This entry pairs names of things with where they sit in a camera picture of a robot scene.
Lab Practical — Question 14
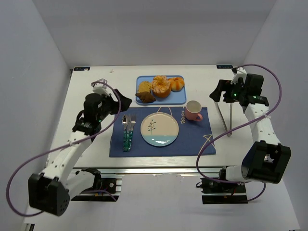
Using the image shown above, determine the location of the large orange bundt bread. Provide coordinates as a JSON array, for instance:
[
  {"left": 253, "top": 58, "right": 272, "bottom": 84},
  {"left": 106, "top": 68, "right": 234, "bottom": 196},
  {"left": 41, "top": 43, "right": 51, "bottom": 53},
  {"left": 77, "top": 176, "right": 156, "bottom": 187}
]
[{"left": 152, "top": 76, "right": 171, "bottom": 98}]

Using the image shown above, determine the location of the striped orange round bread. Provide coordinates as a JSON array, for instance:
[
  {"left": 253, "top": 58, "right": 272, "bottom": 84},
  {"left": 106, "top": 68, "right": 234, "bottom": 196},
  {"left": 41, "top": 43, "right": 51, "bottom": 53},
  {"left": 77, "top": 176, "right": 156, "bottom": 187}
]
[{"left": 168, "top": 77, "right": 185, "bottom": 92}]

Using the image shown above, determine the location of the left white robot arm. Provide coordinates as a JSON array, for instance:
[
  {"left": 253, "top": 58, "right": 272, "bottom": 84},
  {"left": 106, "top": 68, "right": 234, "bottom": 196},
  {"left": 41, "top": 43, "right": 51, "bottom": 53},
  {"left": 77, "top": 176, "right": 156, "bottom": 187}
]
[{"left": 28, "top": 90, "right": 132, "bottom": 216}]

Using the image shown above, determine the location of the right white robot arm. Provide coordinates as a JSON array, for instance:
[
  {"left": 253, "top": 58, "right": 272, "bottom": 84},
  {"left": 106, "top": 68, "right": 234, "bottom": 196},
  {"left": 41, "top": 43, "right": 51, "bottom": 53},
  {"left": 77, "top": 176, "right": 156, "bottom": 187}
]
[{"left": 210, "top": 73, "right": 291, "bottom": 184}]

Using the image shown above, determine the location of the yellow sliced bread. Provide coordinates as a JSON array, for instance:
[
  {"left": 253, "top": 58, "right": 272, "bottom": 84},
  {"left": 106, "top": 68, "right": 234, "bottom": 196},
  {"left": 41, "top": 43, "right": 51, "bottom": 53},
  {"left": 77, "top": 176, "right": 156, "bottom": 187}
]
[{"left": 137, "top": 81, "right": 152, "bottom": 93}]

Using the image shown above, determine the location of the brown chocolate croissant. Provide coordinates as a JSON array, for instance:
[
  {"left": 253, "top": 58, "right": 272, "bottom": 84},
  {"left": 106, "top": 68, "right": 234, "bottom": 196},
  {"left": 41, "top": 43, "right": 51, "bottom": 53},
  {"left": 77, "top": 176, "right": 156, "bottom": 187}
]
[{"left": 135, "top": 91, "right": 156, "bottom": 103}]

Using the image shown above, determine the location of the pink ceramic mug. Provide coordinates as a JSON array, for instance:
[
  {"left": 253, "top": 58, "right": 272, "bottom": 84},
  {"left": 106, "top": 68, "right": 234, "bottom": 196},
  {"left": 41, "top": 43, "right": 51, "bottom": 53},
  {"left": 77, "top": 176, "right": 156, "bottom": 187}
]
[{"left": 184, "top": 101, "right": 203, "bottom": 122}]

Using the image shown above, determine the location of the right blue corner label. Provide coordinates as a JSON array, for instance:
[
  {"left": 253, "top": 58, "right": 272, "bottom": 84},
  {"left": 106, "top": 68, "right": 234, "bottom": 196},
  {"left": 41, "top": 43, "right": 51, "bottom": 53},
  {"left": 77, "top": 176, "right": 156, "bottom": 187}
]
[{"left": 216, "top": 64, "right": 233, "bottom": 69}]

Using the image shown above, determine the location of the blue corner label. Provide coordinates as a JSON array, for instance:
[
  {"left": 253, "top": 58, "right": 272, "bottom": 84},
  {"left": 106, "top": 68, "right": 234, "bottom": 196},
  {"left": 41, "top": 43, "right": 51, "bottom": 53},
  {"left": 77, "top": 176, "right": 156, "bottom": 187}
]
[
  {"left": 73, "top": 67, "right": 90, "bottom": 71},
  {"left": 216, "top": 64, "right": 233, "bottom": 69}
]

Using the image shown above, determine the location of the blue cloth placemat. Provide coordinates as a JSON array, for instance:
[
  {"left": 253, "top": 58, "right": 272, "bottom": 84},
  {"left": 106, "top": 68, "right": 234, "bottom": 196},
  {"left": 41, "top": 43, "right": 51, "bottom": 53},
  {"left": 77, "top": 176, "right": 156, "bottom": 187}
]
[{"left": 109, "top": 107, "right": 213, "bottom": 158}]

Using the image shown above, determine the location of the blue plastic tray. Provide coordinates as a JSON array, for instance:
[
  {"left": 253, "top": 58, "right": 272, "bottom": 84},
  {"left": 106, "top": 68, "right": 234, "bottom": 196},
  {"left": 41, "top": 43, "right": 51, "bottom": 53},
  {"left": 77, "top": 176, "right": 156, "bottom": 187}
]
[{"left": 135, "top": 75, "right": 187, "bottom": 105}]

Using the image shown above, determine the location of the left blue corner label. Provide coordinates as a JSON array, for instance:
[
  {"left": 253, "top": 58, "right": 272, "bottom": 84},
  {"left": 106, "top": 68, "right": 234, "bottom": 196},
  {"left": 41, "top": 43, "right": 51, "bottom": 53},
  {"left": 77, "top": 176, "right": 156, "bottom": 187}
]
[{"left": 73, "top": 67, "right": 90, "bottom": 71}]

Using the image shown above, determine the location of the cream and blue plate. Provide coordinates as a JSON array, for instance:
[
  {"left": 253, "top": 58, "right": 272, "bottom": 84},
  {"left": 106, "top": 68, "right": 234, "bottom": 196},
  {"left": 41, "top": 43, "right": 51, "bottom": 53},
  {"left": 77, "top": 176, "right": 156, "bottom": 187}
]
[{"left": 141, "top": 112, "right": 179, "bottom": 147}]

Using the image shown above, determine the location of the fork with teal handle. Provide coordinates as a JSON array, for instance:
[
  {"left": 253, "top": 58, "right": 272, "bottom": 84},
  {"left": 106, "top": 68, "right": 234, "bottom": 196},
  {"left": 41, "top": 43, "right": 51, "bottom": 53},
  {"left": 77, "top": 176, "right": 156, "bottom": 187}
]
[{"left": 128, "top": 114, "right": 136, "bottom": 151}]

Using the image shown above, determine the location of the spoon with teal handle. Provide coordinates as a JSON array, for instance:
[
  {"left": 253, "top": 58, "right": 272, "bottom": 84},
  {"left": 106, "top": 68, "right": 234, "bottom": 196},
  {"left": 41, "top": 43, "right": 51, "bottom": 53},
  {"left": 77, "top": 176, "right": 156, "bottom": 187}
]
[{"left": 122, "top": 115, "right": 128, "bottom": 152}]

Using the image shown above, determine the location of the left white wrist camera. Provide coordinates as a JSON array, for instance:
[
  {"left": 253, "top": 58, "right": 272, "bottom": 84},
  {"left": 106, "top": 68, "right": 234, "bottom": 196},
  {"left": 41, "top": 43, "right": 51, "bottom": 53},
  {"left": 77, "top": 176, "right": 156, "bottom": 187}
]
[{"left": 91, "top": 78, "right": 109, "bottom": 96}]

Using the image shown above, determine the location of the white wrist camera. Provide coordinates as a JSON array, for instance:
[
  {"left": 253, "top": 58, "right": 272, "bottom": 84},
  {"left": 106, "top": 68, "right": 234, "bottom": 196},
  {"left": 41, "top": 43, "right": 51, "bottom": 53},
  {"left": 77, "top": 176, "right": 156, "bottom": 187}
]
[
  {"left": 91, "top": 78, "right": 109, "bottom": 96},
  {"left": 231, "top": 67, "right": 247, "bottom": 84}
]

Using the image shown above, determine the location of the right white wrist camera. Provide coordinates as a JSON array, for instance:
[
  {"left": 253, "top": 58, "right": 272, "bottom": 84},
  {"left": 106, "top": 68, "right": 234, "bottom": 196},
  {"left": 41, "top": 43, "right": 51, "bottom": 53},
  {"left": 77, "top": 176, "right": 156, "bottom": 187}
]
[{"left": 231, "top": 67, "right": 247, "bottom": 84}]

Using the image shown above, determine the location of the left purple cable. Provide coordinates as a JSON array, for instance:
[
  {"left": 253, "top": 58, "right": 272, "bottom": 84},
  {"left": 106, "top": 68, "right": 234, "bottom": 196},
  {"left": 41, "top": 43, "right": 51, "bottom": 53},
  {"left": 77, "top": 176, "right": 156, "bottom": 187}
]
[{"left": 6, "top": 81, "right": 122, "bottom": 217}]

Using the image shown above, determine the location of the knife with teal handle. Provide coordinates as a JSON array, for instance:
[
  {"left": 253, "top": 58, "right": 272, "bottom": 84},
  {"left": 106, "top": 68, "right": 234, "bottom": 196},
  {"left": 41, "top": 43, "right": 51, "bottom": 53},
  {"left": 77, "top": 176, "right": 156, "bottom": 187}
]
[{"left": 126, "top": 114, "right": 131, "bottom": 151}]

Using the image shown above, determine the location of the aluminium table frame rail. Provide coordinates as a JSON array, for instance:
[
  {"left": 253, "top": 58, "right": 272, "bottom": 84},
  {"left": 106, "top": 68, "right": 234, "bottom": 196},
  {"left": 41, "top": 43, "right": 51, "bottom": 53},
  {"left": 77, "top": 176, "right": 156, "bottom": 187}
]
[{"left": 71, "top": 167, "right": 222, "bottom": 175}]

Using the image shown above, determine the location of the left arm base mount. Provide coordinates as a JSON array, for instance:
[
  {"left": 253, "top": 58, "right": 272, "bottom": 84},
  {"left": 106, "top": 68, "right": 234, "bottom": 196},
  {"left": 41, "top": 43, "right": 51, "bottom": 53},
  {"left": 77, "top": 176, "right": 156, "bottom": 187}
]
[{"left": 65, "top": 168, "right": 121, "bottom": 202}]

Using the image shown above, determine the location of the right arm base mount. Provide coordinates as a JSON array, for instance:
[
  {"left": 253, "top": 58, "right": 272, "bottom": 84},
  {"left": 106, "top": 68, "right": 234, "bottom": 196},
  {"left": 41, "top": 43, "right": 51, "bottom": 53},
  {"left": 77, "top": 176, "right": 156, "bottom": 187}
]
[{"left": 196, "top": 166, "right": 248, "bottom": 205}]

